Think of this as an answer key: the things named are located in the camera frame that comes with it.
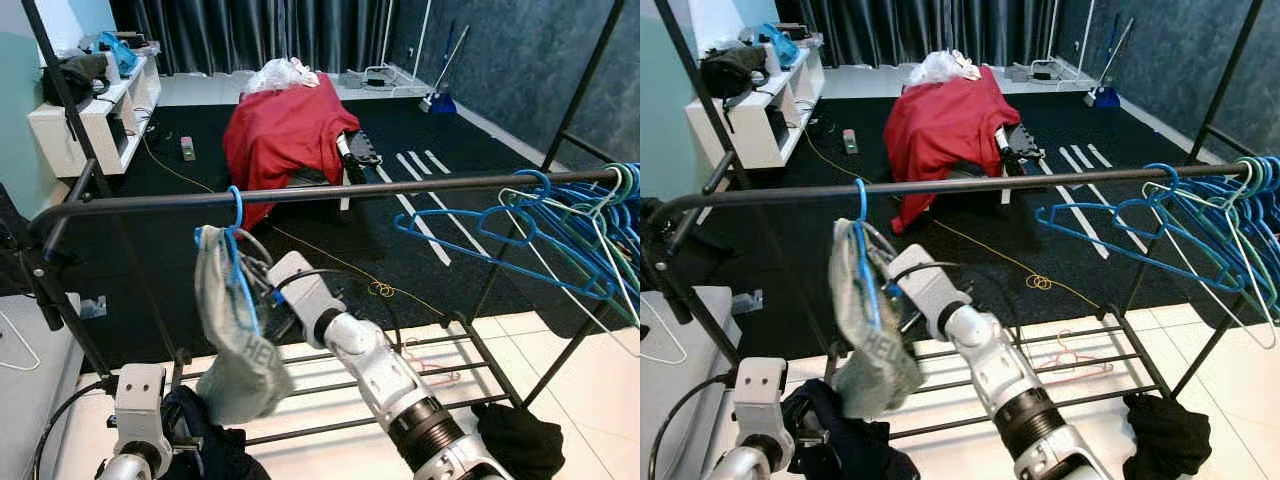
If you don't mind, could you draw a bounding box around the navy garment with gold print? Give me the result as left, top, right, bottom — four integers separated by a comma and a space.
158, 384, 273, 480
784, 377, 923, 480

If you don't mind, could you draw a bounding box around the blue hanger carrying grey garment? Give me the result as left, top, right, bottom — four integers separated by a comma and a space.
194, 184, 265, 339
843, 177, 893, 333

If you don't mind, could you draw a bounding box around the blue plastic hanger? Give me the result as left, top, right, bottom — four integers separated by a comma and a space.
1110, 160, 1280, 296
1200, 153, 1280, 286
470, 165, 641, 301
392, 168, 619, 303
1036, 160, 1263, 298
560, 160, 641, 291

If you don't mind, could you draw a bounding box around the grey garment with lettering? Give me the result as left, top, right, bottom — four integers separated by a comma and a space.
829, 217, 927, 423
192, 224, 295, 428

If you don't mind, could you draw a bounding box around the black carpet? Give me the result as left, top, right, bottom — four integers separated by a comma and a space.
0, 75, 641, 346
640, 70, 1280, 341

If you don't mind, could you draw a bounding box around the grey upholstered ottoman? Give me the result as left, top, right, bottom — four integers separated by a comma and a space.
640, 285, 738, 480
0, 292, 81, 480

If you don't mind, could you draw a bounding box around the black metal clothes rack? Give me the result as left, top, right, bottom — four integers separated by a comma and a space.
640, 0, 1280, 443
0, 0, 641, 449

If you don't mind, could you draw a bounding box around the red cloth cover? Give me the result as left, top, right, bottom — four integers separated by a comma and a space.
881, 64, 1023, 237
221, 72, 361, 233

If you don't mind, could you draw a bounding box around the white floor strip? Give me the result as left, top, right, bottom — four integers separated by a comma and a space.
1036, 158, 1113, 263
374, 163, 453, 268

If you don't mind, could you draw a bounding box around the black white machine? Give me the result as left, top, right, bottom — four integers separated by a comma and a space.
994, 123, 1045, 168
334, 127, 385, 173

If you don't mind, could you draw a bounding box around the white plastic bag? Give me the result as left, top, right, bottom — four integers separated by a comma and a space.
904, 47, 983, 88
244, 56, 323, 95

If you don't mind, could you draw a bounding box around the white shelf unit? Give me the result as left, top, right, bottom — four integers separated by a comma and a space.
27, 45, 163, 181
684, 40, 828, 173

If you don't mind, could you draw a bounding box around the dark curtain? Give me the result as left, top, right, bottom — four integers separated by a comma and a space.
798, 0, 1063, 71
108, 0, 403, 79

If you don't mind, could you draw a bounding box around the blue mop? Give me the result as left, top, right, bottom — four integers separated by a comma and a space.
418, 22, 473, 116
1081, 14, 1138, 111

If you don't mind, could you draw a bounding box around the blue bag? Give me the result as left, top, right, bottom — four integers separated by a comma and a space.
754, 21, 803, 71
94, 30, 143, 77

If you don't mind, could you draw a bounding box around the black crumpled garment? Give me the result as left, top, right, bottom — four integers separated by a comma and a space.
470, 400, 567, 480
1121, 391, 1214, 480

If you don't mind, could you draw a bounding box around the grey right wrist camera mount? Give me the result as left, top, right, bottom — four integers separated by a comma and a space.
912, 244, 973, 338
264, 250, 347, 346

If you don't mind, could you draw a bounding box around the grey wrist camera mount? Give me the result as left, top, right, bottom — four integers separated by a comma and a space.
912, 244, 973, 338
264, 250, 347, 346
111, 361, 170, 453
732, 357, 798, 453

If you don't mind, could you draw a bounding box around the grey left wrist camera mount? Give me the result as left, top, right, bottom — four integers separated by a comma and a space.
111, 361, 170, 453
732, 357, 798, 453

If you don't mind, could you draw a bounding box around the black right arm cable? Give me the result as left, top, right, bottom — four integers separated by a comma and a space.
888, 258, 1004, 336
272, 266, 404, 349

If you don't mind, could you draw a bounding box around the yellow cord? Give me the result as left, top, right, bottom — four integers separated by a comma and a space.
138, 128, 448, 319
798, 118, 1104, 313

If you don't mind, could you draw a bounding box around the pink wire hanger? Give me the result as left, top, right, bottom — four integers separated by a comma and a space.
398, 336, 465, 389
1043, 331, 1118, 378

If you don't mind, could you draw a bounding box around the white wire hanger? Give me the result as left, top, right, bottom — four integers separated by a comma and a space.
0, 310, 42, 374

